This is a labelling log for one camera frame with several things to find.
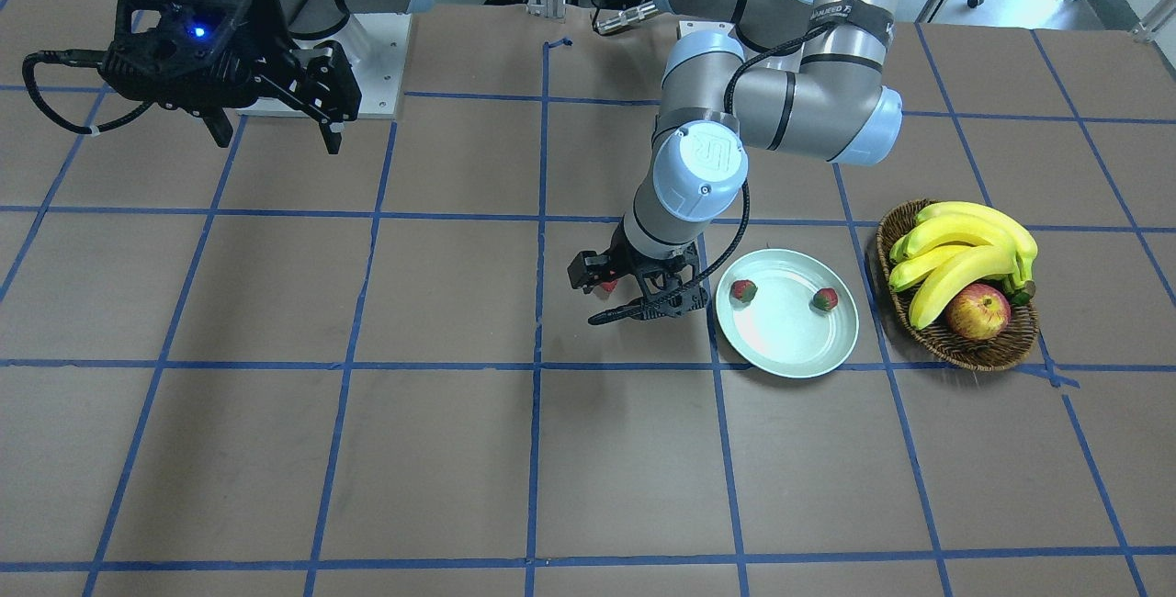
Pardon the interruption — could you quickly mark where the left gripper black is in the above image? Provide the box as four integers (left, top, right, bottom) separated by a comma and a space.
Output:
567, 226, 711, 326

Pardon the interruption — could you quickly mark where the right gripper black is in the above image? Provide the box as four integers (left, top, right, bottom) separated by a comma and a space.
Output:
99, 0, 362, 156

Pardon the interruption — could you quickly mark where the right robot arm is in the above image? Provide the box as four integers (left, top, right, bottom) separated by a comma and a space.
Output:
99, 0, 435, 154

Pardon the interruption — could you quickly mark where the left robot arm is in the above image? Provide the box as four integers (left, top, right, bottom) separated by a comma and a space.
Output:
568, 0, 903, 326

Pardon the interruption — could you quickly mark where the pale green plate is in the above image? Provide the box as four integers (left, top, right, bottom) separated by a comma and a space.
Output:
714, 249, 860, 378

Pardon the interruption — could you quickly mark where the wicker fruit basket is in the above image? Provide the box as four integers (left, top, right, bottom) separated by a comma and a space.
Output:
866, 199, 1040, 373

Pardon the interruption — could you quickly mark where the yellow banana bunch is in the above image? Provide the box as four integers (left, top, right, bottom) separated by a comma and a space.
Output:
882, 202, 1038, 330

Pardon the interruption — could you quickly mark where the red apple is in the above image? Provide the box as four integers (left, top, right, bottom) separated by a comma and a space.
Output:
944, 282, 1013, 342

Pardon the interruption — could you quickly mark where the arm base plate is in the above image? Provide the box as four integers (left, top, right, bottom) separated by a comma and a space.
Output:
327, 14, 413, 121
677, 19, 734, 39

